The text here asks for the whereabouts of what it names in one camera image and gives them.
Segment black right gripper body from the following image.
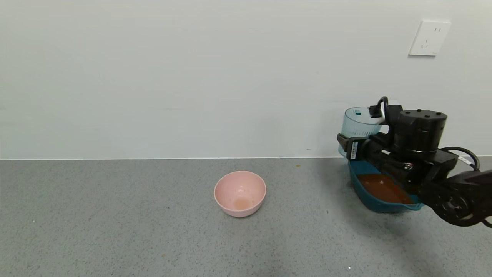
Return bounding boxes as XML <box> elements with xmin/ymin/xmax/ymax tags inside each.
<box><xmin>346</xmin><ymin>136</ymin><xmax>394</xmax><ymax>161</ymax></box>

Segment transparent ribbed blue cup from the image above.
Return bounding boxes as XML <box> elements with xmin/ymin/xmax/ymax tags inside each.
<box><xmin>338</xmin><ymin>107</ymin><xmax>383</xmax><ymax>157</ymax></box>

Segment teal plastic tray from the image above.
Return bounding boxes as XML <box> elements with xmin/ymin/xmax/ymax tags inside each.
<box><xmin>348</xmin><ymin>159</ymin><xmax>426</xmax><ymax>214</ymax></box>

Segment pink plastic bowl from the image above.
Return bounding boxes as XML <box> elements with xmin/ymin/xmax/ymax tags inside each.
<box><xmin>214</xmin><ymin>171</ymin><xmax>267</xmax><ymax>218</ymax></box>

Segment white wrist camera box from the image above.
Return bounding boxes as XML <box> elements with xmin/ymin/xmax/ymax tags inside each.
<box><xmin>368</xmin><ymin>103</ymin><xmax>387</xmax><ymax>125</ymax></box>

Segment black camera cable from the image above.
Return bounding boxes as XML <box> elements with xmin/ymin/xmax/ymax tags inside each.
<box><xmin>368</xmin><ymin>96</ymin><xmax>480</xmax><ymax>170</ymax></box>

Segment white wall socket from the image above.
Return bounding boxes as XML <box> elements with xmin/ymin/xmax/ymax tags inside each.
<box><xmin>408</xmin><ymin>20</ymin><xmax>452</xmax><ymax>57</ymax></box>

